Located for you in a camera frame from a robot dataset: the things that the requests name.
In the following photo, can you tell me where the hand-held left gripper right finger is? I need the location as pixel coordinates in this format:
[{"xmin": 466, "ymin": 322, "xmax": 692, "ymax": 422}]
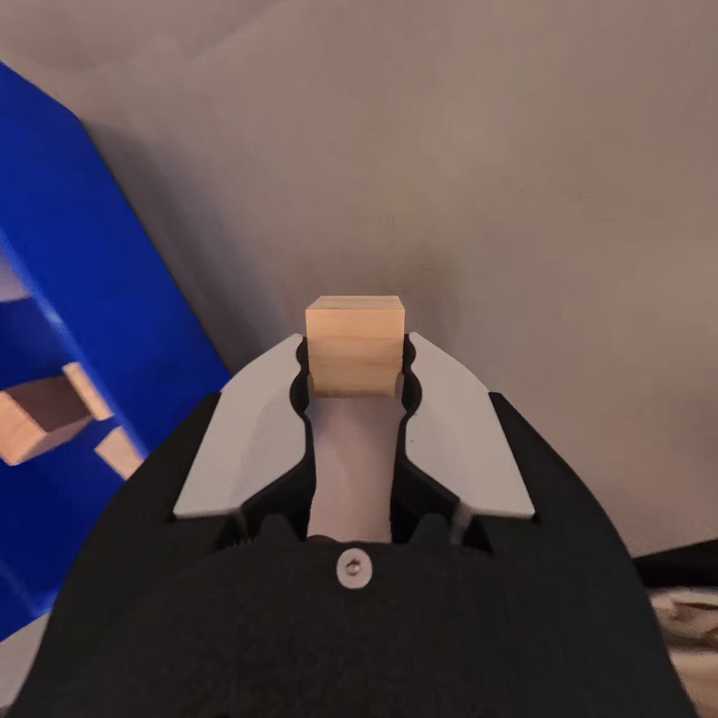
[{"xmin": 389, "ymin": 331, "xmax": 536, "ymax": 544}]

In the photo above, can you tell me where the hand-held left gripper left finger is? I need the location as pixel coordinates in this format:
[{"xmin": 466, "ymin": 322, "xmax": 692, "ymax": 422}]
[{"xmin": 173, "ymin": 333, "xmax": 317, "ymax": 540}]

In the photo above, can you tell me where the wooden cube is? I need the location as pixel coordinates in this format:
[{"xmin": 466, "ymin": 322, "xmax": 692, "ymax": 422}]
[
  {"xmin": 0, "ymin": 362, "xmax": 116, "ymax": 466},
  {"xmin": 94, "ymin": 426, "xmax": 148, "ymax": 480},
  {"xmin": 306, "ymin": 295, "xmax": 406, "ymax": 399}
]

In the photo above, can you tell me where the blue plastic bin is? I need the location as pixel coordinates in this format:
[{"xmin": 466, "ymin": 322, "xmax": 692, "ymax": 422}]
[{"xmin": 0, "ymin": 59, "xmax": 233, "ymax": 643}]

